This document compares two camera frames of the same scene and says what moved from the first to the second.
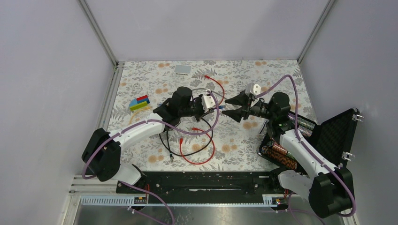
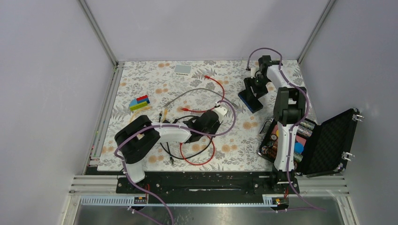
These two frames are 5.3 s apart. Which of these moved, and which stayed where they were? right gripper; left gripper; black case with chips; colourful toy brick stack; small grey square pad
Moved: left gripper; right gripper
Stayed: black case with chips; colourful toy brick stack; small grey square pad
